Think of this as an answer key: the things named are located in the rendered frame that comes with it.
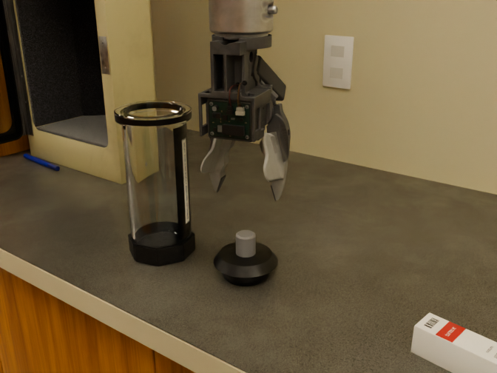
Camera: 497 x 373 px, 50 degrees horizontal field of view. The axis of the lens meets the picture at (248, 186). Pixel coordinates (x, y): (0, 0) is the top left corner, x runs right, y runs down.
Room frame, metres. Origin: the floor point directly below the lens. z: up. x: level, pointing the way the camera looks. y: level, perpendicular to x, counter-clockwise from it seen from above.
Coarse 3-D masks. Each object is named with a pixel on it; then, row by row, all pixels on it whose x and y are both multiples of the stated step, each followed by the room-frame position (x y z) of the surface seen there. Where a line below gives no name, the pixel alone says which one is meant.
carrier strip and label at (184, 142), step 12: (180, 132) 0.72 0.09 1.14; (180, 144) 0.72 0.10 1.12; (180, 156) 0.72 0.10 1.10; (180, 168) 0.72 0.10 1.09; (180, 180) 0.72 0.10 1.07; (180, 192) 0.71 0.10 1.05; (180, 204) 0.71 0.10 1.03; (180, 216) 0.71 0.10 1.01; (180, 228) 0.71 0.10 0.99; (180, 240) 0.71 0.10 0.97
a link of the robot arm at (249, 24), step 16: (224, 0) 0.62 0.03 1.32; (240, 0) 0.61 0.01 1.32; (256, 0) 0.62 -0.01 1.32; (272, 0) 0.64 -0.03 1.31; (224, 16) 0.62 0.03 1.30; (240, 16) 0.61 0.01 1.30; (256, 16) 0.62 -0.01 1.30; (272, 16) 0.65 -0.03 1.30; (224, 32) 0.62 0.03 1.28; (240, 32) 0.61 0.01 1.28; (256, 32) 0.62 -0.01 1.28
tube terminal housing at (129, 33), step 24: (96, 0) 1.04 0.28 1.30; (120, 0) 1.05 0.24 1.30; (144, 0) 1.10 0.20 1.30; (120, 24) 1.05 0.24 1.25; (144, 24) 1.10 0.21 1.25; (120, 48) 1.05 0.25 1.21; (144, 48) 1.10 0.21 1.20; (24, 72) 1.20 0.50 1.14; (120, 72) 1.04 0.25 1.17; (144, 72) 1.09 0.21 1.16; (120, 96) 1.04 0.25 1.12; (144, 96) 1.09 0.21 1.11; (48, 144) 1.17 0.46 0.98; (72, 144) 1.11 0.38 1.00; (120, 144) 1.03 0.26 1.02; (72, 168) 1.12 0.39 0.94; (96, 168) 1.07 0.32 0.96; (120, 168) 1.03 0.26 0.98
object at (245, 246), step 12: (240, 240) 0.66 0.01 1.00; (252, 240) 0.66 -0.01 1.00; (228, 252) 0.67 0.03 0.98; (240, 252) 0.66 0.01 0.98; (252, 252) 0.66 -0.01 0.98; (264, 252) 0.67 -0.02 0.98; (216, 264) 0.65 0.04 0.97; (228, 264) 0.64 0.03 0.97; (240, 264) 0.64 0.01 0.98; (252, 264) 0.64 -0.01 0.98; (264, 264) 0.64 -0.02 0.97; (276, 264) 0.66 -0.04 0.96; (228, 276) 0.64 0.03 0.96; (240, 276) 0.62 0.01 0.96; (252, 276) 0.62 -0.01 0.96; (264, 276) 0.64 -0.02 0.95
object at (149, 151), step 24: (144, 120) 0.69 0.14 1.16; (144, 144) 0.70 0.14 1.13; (168, 144) 0.70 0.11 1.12; (144, 168) 0.70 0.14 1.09; (168, 168) 0.70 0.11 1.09; (144, 192) 0.70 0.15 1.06; (168, 192) 0.70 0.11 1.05; (144, 216) 0.70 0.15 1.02; (168, 216) 0.70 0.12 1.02; (144, 240) 0.70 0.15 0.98; (168, 240) 0.70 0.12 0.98
